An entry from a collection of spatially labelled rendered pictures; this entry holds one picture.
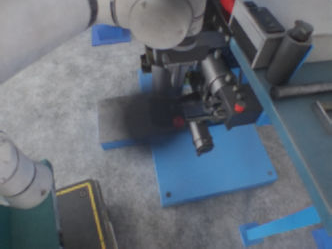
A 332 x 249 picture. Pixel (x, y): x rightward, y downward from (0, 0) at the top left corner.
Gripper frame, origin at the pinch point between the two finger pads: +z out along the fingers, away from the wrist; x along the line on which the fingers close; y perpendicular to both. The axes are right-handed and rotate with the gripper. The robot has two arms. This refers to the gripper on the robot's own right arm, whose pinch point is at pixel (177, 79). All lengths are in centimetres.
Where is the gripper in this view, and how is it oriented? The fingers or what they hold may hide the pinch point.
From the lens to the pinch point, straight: 64.2
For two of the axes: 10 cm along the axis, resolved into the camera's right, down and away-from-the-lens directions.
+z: -0.3, 5.6, 8.3
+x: 9.8, -1.5, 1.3
